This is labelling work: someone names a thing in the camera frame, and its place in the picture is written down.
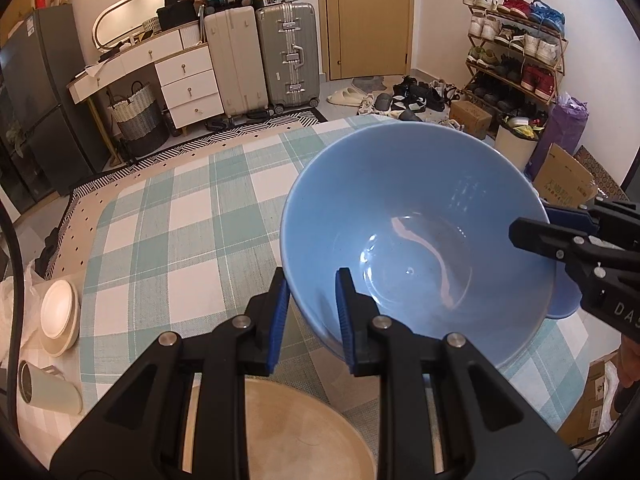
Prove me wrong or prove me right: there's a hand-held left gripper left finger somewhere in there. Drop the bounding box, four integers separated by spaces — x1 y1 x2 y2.
50 267 291 480

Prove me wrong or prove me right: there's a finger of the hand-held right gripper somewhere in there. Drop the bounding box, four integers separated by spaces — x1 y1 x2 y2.
544 198 640 255
508 216 640 282

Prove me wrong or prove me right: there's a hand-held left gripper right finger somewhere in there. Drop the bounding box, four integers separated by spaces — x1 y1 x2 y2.
334 267 582 480

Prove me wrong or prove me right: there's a blue bowl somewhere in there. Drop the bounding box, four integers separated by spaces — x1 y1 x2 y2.
278 115 559 372
547 279 584 322

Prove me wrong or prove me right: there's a cream round plate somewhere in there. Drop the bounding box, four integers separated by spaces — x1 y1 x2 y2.
184 377 377 480

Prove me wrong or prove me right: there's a person's right hand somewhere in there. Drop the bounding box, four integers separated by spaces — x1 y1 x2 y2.
616 340 640 390

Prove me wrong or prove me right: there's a flattened cardboard box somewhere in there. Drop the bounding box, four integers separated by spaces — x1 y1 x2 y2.
532 142 632 207

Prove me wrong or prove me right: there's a purple rolled mat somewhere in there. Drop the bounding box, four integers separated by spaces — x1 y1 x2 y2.
527 92 589 182

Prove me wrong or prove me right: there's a white trash bin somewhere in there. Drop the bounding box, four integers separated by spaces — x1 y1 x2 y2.
494 114 542 172

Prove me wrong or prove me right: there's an open cardboard box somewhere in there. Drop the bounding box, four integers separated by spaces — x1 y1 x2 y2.
554 349 627 452

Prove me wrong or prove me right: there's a teal checked tablecloth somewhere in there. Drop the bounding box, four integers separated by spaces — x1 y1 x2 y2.
12 117 592 480

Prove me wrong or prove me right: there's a small cardboard box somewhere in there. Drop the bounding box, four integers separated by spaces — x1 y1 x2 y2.
449 99 494 141

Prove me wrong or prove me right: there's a wooden shoe rack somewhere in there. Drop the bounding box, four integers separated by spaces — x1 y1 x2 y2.
462 0 570 127

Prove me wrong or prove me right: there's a shoe rack with shoes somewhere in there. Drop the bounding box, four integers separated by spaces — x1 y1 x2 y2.
462 0 568 126

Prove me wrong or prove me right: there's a pile of assorted shoes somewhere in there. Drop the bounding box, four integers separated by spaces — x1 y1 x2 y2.
327 75 469 124

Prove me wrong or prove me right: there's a grey door mat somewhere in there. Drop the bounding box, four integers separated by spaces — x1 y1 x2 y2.
349 74 386 94

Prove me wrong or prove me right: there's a pale green tumbler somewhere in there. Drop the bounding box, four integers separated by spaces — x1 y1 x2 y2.
17 359 84 416

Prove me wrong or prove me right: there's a woven laundry basket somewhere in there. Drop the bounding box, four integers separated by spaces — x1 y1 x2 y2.
107 80 171 159

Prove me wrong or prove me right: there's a white plastic bag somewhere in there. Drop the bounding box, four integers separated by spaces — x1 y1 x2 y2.
0 259 52 367

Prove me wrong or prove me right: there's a white dressing table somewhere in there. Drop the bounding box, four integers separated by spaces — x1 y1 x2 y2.
67 27 226 137

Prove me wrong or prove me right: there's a beige suitcase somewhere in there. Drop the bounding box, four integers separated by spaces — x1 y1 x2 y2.
203 7 271 117

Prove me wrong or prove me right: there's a silver suitcase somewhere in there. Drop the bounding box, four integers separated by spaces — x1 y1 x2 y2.
254 2 321 114

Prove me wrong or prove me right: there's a wooden door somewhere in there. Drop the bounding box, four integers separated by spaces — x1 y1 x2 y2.
314 0 414 81

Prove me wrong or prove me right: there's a dark grey fridge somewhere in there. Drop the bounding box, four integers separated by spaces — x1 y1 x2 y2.
0 4 97 197

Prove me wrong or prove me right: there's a black bag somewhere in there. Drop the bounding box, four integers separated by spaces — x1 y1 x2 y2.
156 0 202 31

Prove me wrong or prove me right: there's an oval mirror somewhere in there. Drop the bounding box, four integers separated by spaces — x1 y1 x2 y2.
92 0 167 54

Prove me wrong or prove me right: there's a black cable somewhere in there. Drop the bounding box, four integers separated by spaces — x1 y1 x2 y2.
0 200 25 376

